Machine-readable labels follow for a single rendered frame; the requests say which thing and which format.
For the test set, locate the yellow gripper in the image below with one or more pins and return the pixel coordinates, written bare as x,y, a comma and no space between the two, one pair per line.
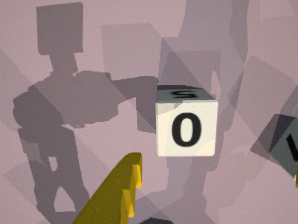
114,200

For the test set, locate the white number cube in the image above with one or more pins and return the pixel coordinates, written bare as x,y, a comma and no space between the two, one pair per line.
186,122
285,152

